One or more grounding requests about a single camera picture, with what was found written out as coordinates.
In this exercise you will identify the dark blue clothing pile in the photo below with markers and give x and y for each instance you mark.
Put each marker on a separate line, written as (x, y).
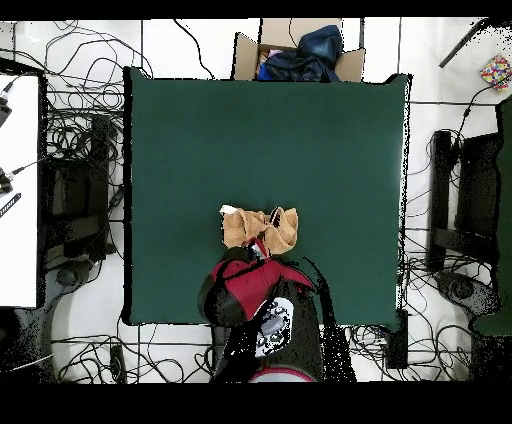
(316, 52)

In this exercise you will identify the black slotted strip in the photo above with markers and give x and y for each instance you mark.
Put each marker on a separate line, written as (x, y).
(10, 204)

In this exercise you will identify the black power strip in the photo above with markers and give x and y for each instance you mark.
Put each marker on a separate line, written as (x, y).
(118, 362)

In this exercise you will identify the black equipment frame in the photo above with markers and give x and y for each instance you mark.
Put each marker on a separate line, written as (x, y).
(76, 188)

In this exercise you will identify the multicoloured patterned item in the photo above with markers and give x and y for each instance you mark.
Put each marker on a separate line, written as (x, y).
(496, 72)

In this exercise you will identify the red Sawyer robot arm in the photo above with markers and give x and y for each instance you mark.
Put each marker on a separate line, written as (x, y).
(252, 288)

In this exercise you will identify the black round stand foot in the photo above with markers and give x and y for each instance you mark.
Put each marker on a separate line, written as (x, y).
(68, 276)
(460, 288)

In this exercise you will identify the dark green table cloth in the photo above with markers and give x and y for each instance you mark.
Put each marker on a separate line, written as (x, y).
(240, 140)

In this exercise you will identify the brown cardboard box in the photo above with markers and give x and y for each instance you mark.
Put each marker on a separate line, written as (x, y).
(246, 60)

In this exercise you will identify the tan terry towel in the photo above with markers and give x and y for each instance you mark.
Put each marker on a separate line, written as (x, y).
(240, 228)

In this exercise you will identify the white side table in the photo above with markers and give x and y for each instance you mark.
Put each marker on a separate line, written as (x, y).
(20, 240)

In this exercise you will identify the green cloth side table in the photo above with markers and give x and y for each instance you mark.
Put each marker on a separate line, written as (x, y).
(506, 200)

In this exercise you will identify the thin black rod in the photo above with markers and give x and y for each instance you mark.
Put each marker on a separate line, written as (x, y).
(460, 46)

